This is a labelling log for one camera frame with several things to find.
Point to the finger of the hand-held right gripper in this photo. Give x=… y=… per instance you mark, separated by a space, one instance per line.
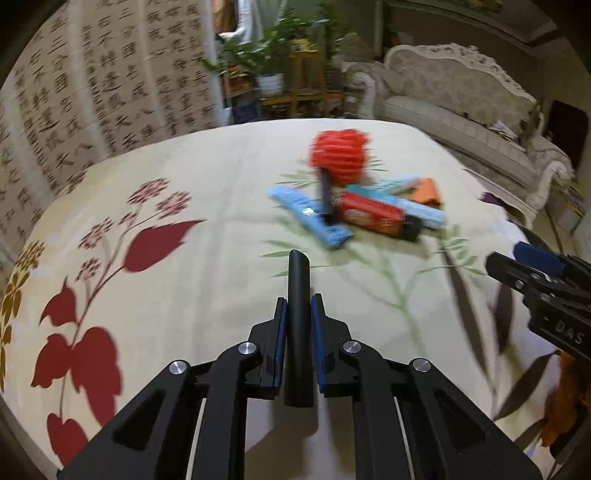
x=505 y=270
x=535 y=258

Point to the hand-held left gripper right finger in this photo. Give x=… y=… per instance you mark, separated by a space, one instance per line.
x=319 y=350

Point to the black marker pen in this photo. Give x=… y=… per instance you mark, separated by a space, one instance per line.
x=325 y=194

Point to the box of colourful books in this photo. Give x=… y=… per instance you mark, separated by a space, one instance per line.
x=570 y=207

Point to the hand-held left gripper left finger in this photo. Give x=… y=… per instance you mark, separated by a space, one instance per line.
x=278 y=350

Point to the black tube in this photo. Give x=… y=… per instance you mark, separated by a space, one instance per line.
x=298 y=323

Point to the calligraphy wall scroll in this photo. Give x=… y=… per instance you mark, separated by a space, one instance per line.
x=55 y=120
x=9 y=194
x=184 y=69
x=120 y=83

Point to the small retro radio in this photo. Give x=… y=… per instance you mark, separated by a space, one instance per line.
x=304 y=45

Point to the wooden plant stand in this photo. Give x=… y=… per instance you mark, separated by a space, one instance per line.
x=304 y=87

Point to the pale blue stick sachet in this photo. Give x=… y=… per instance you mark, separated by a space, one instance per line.
x=397 y=183

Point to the ornate white sofa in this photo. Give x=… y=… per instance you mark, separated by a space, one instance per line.
x=438 y=115

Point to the black box-shaped object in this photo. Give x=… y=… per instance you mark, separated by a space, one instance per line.
x=568 y=129

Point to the plant in white pot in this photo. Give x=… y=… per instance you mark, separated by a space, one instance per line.
x=270 y=85

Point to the orange plastic bag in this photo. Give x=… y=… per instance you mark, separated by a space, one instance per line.
x=561 y=401

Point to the pile of magazines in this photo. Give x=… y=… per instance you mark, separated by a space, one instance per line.
x=503 y=130

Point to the orange packet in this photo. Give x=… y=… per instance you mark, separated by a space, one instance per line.
x=427 y=191

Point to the red foam fruit net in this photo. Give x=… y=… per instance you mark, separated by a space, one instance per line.
x=339 y=154

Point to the floral tablecloth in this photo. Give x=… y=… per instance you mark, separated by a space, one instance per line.
x=184 y=300

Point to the red bottle with black cap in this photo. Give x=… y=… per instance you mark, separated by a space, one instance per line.
x=369 y=213

